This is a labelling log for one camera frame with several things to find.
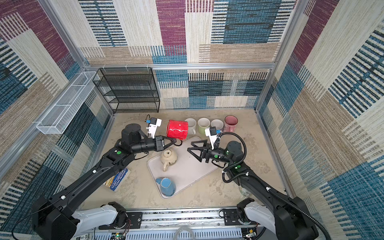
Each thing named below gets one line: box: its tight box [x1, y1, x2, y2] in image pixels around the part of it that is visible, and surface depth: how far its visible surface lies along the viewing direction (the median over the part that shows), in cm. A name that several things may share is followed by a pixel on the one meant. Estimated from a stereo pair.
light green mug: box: [197, 117, 211, 135], surface depth 103 cm
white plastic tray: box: [147, 139, 219, 199], surface depth 91 cm
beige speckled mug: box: [160, 148, 178, 172], surface depth 88 cm
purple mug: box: [210, 119, 224, 133], surface depth 104 cm
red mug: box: [166, 119, 189, 140], surface depth 67 cm
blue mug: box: [155, 177, 176, 197], surface depth 78 cm
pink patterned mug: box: [223, 115, 239, 133], surface depth 101 cm
